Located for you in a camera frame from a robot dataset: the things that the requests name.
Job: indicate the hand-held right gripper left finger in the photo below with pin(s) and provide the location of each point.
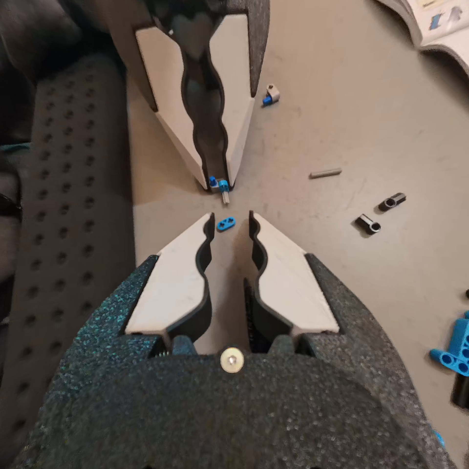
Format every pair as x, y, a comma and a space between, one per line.
165, 293

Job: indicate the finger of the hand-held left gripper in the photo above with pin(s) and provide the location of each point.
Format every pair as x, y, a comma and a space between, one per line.
165, 84
236, 84

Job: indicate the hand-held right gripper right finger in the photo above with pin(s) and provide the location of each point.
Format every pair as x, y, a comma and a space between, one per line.
296, 293

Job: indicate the grey connector with blue pin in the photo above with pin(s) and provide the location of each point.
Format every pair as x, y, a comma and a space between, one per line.
274, 93
212, 181

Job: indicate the short grey axle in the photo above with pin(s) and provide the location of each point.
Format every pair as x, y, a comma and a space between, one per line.
226, 198

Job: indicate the grey desk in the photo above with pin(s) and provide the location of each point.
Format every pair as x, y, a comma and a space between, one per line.
329, 128

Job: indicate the black tube connector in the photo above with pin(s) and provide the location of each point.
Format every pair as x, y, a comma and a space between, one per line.
368, 224
392, 201

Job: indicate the dark perforated panel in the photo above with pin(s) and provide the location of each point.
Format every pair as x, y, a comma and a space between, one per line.
73, 220

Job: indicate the long grey axle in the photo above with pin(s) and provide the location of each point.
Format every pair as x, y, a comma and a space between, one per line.
326, 173

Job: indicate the person's dark hoodie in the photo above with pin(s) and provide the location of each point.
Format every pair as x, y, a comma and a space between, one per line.
36, 29

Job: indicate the blue angled beam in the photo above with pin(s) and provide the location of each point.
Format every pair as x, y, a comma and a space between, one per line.
449, 361

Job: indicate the instruction booklet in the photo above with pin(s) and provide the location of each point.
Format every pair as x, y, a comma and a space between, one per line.
447, 22

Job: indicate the pile of building pieces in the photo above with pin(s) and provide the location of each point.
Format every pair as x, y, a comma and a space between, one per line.
462, 394

